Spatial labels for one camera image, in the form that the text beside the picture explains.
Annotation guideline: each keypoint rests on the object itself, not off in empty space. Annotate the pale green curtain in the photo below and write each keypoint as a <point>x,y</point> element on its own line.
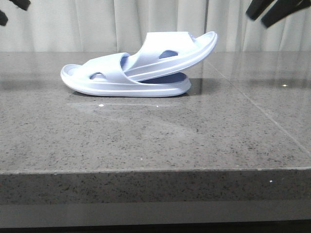
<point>121,25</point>

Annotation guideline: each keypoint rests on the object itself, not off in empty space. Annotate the light blue slipper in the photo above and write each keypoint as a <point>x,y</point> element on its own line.
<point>104,76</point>
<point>166,53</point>

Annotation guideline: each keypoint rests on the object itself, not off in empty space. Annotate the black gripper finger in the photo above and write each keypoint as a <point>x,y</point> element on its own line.
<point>3,18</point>
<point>282,9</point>
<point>257,7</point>
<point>22,4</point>

